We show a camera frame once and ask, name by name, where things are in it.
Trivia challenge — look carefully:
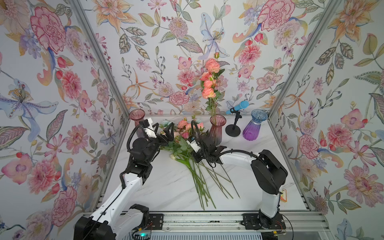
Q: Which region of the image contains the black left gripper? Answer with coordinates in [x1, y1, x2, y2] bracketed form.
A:
[144, 122, 173, 165]

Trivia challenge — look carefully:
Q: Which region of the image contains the coral pink carnation stem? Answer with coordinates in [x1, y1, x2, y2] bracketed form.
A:
[202, 53, 228, 91]

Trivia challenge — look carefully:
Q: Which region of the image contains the left corner aluminium post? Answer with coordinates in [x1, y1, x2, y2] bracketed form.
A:
[68, 0, 132, 116]

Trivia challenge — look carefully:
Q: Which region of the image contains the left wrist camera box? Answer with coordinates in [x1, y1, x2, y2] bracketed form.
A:
[139, 118, 157, 139]

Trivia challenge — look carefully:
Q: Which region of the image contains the orange pink card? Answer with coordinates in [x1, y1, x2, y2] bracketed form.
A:
[280, 189, 287, 203]

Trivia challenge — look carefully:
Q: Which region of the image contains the bunch of artificial flowers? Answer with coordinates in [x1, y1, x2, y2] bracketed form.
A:
[160, 115, 233, 210]

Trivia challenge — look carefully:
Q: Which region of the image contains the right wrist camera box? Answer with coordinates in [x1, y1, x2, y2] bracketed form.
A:
[189, 140, 201, 153]

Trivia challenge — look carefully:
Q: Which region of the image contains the pink ribbed glass vase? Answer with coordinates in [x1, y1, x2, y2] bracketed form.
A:
[209, 115, 227, 146]
[129, 109, 146, 127]

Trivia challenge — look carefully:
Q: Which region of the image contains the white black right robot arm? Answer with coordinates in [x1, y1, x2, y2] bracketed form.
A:
[187, 121, 288, 230]

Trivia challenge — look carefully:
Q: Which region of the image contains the right corner aluminium post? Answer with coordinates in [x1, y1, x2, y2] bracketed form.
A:
[267, 0, 335, 118]

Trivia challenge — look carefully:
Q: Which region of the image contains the single pink rose stem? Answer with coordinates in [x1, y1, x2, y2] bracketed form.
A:
[201, 69, 225, 116]

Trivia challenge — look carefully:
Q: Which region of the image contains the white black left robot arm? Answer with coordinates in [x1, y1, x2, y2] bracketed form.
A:
[74, 119, 174, 240]

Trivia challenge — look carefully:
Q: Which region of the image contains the blue microphone on black stand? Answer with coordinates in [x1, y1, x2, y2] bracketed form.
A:
[226, 101, 250, 137]

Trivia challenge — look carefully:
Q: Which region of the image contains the pink ribbed glass vase centre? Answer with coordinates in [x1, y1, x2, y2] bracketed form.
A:
[209, 115, 227, 146]

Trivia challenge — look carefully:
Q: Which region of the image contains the corner aluminium post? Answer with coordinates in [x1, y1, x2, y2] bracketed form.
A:
[68, 0, 132, 116]
[267, 0, 335, 118]

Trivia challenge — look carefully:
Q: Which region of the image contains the coral pink rose spray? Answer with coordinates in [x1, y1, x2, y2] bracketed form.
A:
[202, 77, 220, 116]

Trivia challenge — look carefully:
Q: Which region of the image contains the pink ribbed glass vase left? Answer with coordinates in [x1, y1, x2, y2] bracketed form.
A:
[129, 109, 146, 127]

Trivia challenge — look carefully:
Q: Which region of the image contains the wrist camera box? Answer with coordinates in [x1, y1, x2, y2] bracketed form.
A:
[139, 118, 157, 139]
[189, 140, 201, 153]

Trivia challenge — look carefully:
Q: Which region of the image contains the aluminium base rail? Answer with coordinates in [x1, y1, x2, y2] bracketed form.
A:
[74, 210, 331, 240]

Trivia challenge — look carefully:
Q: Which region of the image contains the blue purple glass vase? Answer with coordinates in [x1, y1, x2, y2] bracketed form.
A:
[243, 110, 268, 141]

